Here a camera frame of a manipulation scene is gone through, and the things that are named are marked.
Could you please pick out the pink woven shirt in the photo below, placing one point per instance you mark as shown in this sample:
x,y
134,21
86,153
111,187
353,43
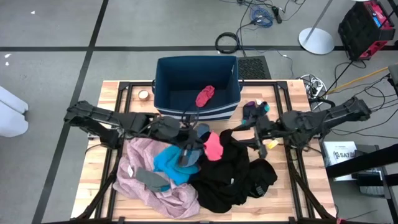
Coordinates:
x,y
174,202

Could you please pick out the grey sock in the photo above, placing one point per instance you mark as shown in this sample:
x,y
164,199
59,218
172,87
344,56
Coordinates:
x,y
150,180

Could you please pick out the yellow wooden stick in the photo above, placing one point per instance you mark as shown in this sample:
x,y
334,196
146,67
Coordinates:
x,y
357,80

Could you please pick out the coral pink garment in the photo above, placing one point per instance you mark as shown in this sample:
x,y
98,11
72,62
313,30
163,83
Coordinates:
x,y
214,147

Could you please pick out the black red tool case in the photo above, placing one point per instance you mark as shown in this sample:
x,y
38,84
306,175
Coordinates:
x,y
357,31

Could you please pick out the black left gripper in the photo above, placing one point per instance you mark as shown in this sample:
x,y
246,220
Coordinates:
x,y
168,127

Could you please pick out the yellow tag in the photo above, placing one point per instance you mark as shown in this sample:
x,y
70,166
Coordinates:
x,y
273,143

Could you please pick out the black metal stand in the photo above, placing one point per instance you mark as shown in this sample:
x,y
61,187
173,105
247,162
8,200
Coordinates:
x,y
360,163

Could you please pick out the white printed cardboard box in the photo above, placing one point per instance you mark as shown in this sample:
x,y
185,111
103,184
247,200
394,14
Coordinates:
x,y
342,152

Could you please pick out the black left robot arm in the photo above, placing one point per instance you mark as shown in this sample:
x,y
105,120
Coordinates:
x,y
102,116

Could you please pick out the black perforated floor mat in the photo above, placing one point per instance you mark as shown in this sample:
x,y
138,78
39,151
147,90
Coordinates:
x,y
253,68

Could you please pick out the black power strip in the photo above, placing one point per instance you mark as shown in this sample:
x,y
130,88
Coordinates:
x,y
276,14

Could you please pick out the red sock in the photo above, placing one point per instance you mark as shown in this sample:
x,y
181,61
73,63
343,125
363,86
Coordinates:
x,y
205,96

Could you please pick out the black metal table frame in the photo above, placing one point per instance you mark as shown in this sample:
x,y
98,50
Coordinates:
x,y
136,83

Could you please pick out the blue white-striped fabric bin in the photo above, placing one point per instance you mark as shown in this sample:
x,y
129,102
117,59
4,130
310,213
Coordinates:
x,y
180,81

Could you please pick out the black knit garment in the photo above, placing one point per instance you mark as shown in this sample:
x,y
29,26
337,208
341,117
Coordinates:
x,y
224,180

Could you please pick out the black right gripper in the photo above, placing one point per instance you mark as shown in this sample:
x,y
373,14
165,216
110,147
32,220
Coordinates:
x,y
269,127

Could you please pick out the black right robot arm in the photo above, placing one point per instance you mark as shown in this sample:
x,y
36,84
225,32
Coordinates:
x,y
326,119

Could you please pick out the dark sock purple teal patches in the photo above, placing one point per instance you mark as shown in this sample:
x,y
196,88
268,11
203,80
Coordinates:
x,y
250,105

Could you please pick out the white rounded object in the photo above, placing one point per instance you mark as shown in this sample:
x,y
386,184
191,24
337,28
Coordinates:
x,y
12,121

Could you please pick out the dark sock teal toe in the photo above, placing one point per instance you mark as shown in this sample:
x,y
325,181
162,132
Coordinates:
x,y
265,108

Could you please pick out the bright blue fleece garment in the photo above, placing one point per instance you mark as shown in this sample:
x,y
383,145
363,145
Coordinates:
x,y
168,161

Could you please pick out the white round lamp stand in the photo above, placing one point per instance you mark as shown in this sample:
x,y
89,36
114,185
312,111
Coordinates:
x,y
317,42

